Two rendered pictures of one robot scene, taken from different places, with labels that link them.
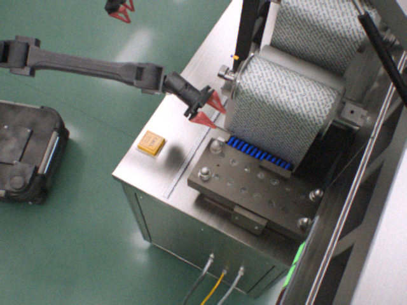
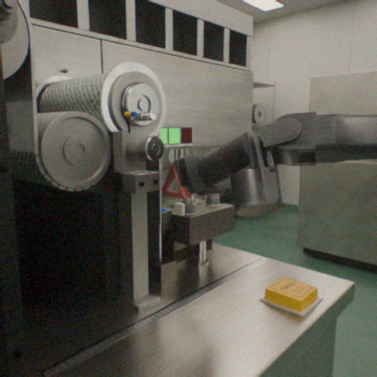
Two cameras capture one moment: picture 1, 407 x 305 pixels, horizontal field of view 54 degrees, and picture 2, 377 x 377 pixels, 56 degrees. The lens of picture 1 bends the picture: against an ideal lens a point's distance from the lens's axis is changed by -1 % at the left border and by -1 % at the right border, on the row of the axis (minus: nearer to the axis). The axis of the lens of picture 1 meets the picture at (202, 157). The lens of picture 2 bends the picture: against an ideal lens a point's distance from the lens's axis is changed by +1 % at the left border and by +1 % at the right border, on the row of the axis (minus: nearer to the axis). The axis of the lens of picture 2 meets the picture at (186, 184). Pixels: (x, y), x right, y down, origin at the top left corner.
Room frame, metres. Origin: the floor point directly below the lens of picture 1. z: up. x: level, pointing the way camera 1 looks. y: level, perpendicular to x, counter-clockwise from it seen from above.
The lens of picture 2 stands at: (1.26, 0.19, 1.21)
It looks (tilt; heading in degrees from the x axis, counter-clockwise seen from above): 9 degrees down; 199
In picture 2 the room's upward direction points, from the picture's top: straight up
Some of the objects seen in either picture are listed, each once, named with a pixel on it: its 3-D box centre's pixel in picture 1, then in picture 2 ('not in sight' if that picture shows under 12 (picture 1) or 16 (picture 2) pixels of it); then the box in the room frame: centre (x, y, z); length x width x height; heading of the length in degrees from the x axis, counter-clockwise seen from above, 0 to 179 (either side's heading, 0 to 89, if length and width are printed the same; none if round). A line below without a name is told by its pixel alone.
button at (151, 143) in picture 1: (151, 142); (291, 293); (0.64, 0.18, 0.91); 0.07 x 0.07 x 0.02; 66
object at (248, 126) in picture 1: (268, 136); (124, 174); (0.58, -0.19, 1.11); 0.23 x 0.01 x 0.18; 66
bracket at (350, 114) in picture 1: (353, 114); not in sight; (0.57, -0.37, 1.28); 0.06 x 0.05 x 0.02; 66
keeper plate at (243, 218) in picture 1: (247, 221); not in sight; (0.37, -0.15, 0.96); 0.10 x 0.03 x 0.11; 66
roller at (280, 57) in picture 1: (296, 79); (41, 147); (0.75, -0.26, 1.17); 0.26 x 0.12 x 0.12; 66
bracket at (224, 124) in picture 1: (230, 101); (138, 220); (0.74, -0.08, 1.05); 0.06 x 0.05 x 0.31; 66
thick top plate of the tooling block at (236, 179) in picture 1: (257, 189); (153, 210); (0.46, -0.17, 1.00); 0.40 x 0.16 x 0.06; 66
